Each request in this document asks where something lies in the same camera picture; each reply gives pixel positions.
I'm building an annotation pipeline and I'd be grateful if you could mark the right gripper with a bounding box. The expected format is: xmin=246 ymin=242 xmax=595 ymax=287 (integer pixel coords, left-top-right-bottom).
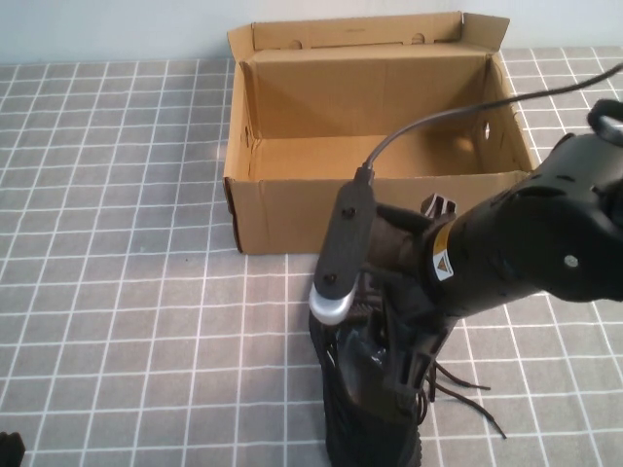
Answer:
xmin=369 ymin=193 xmax=458 ymax=398

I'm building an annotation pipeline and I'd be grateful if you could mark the black knit sneaker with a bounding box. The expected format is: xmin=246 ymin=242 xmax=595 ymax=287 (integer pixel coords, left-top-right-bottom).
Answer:
xmin=309 ymin=265 xmax=507 ymax=467

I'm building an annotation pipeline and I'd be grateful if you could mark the brown cardboard shoe box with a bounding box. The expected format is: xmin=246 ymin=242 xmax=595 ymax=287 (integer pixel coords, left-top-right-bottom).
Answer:
xmin=222 ymin=13 xmax=537 ymax=255

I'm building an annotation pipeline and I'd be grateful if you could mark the grey white grid tablecloth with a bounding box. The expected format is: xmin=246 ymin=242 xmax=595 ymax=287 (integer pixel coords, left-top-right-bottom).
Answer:
xmin=0 ymin=45 xmax=623 ymax=467

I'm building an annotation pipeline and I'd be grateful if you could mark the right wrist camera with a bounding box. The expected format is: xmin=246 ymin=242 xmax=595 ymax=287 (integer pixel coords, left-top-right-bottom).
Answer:
xmin=309 ymin=183 xmax=377 ymax=326

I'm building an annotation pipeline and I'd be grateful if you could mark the grey right camera cable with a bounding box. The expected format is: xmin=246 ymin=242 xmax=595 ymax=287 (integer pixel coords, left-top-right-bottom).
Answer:
xmin=354 ymin=65 xmax=623 ymax=189

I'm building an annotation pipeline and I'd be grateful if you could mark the black right arm cable loop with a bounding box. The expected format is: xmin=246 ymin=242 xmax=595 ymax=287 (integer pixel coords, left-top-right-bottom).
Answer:
xmin=586 ymin=99 xmax=623 ymax=143

